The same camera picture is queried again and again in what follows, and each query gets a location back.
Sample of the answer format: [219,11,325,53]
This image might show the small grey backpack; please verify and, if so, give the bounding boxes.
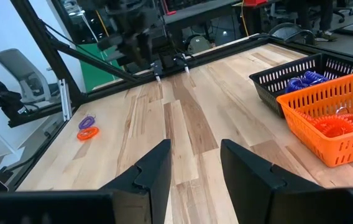
[185,34,214,56]

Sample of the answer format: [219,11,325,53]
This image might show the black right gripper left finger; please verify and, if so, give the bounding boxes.
[100,139,172,224]

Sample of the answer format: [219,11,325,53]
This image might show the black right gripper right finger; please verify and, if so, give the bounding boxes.
[221,139,351,224]

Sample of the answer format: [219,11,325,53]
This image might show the black aluminium frame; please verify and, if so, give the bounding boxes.
[0,0,353,192]

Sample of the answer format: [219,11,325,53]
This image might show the red box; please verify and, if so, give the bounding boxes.
[243,0,269,7]

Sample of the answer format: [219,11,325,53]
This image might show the silver frame bracket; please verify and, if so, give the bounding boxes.
[57,78,73,122]

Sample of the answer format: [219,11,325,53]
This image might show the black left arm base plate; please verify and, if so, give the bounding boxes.
[150,51,193,84]

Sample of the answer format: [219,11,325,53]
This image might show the light grey office chair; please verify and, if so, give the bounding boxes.
[0,48,60,104]

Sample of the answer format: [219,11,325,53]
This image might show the yellow cable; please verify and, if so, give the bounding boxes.
[240,0,249,37]
[94,9,111,38]

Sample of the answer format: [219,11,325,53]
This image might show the black plastic basket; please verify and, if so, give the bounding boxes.
[249,52,353,119]

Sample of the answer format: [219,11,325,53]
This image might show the black office chair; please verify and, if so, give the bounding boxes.
[331,0,353,25]

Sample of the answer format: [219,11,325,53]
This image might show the grey desk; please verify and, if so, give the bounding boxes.
[163,0,258,26]

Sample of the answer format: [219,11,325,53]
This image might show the person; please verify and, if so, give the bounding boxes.
[297,0,341,43]

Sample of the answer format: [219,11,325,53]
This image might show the orange plastic basket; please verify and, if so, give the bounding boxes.
[276,67,353,169]

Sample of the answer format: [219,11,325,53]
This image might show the black floor fan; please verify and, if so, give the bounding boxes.
[268,22,305,41]

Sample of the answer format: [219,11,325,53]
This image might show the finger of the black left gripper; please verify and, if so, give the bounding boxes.
[97,34,124,52]

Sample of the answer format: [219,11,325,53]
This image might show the green panel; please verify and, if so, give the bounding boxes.
[76,43,123,93]

